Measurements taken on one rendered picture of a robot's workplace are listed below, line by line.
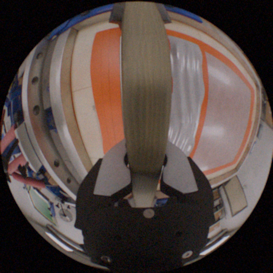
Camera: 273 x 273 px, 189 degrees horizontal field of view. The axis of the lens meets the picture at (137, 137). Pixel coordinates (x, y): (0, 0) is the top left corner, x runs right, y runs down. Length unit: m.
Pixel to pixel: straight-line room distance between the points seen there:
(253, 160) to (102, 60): 3.93
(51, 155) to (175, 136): 0.28
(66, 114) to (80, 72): 0.08
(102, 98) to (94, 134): 0.08
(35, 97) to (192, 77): 0.30
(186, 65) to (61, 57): 0.22
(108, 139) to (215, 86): 0.26
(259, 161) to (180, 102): 3.74
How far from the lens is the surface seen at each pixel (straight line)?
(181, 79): 0.17
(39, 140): 0.22
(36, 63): 0.25
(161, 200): 0.34
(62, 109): 0.18
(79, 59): 0.21
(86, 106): 0.19
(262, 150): 3.74
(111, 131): 0.19
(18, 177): 0.68
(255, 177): 3.94
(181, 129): 0.18
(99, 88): 0.17
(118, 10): 0.16
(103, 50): 0.19
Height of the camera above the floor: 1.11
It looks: 59 degrees down
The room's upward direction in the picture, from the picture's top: 177 degrees counter-clockwise
